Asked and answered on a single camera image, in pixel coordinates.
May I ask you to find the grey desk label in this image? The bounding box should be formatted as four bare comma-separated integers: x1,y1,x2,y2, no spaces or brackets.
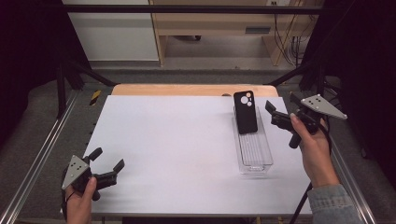
245,26,272,35

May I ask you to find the black phone case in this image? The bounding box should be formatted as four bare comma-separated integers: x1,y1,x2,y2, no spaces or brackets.
233,90,259,135

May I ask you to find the aluminium floor rail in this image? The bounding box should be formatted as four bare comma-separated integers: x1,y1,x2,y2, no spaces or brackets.
0,90,80,224
323,124,378,224

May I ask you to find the yellow black tape strip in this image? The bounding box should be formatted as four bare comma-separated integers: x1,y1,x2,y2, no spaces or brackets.
89,90,103,107

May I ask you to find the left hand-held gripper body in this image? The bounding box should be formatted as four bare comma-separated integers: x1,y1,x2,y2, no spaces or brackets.
61,154,118,202

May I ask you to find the clear plastic box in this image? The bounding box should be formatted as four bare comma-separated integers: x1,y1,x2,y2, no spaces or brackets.
232,105,275,178

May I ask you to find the light wooden desk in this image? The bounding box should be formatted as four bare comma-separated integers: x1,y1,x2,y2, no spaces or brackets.
148,0,325,67

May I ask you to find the black curtain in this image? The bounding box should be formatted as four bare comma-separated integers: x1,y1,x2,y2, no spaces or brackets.
303,0,396,188
0,0,92,147

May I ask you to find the white cabinet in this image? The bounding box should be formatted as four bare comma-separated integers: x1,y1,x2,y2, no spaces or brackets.
62,0,160,63

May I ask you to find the person's left hand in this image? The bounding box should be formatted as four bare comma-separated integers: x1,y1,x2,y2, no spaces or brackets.
64,175,98,224

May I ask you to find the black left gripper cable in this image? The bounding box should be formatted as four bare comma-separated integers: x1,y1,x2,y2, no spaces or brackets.
60,186,76,218

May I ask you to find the white table sheet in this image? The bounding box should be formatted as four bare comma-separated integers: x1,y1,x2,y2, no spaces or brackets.
60,94,314,217

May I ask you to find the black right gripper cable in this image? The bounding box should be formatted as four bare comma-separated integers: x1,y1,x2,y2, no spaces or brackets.
289,116,333,224

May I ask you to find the black metal frame stand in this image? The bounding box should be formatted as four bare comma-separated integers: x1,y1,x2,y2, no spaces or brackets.
55,59,118,119
266,59,327,118

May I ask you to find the bundle of hanging cables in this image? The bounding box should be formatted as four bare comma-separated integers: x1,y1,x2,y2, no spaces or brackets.
273,2,305,67

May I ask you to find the person's right hand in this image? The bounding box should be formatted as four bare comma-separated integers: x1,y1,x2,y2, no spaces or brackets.
290,112,341,189

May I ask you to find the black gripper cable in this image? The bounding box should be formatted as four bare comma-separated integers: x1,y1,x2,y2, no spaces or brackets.
289,116,333,224
60,186,76,218

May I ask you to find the black horizontal frame bar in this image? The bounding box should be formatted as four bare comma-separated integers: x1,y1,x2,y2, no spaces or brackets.
59,4,337,15

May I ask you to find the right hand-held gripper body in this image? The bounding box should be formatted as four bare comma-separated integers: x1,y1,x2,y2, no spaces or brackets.
270,93,348,149

